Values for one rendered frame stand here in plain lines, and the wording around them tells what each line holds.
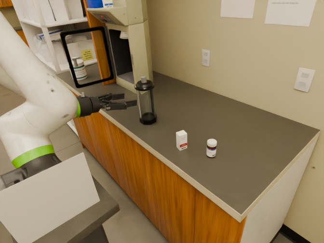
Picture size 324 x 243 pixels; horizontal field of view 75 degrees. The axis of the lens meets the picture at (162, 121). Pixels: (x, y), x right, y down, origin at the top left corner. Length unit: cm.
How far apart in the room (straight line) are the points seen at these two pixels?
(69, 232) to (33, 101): 43
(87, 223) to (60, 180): 19
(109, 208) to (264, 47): 110
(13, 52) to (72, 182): 42
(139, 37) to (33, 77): 89
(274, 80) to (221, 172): 66
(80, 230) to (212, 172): 53
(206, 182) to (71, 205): 50
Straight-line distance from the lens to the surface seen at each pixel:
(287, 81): 133
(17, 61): 76
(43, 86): 74
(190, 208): 113
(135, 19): 147
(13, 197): 74
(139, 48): 150
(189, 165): 95
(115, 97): 114
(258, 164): 100
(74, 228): 85
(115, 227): 193
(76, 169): 74
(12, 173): 81
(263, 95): 141
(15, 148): 81
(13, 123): 81
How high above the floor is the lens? 160
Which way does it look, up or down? 32 degrees down
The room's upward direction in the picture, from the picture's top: 4 degrees counter-clockwise
